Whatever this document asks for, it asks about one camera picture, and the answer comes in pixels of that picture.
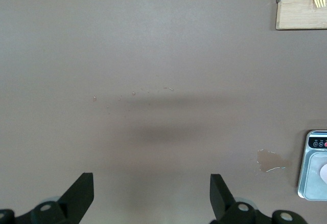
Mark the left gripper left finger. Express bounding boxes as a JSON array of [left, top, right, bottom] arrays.
[[0, 172, 95, 224]]

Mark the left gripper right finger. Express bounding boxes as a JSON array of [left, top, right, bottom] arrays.
[[209, 174, 308, 224]]

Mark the liquid puddle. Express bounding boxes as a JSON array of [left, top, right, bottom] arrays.
[[256, 148, 293, 173]]

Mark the silver digital kitchen scale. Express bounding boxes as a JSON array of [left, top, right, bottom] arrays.
[[297, 129, 327, 200]]

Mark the wooden cutting board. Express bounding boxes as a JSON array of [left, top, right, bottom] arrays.
[[275, 0, 327, 31]]

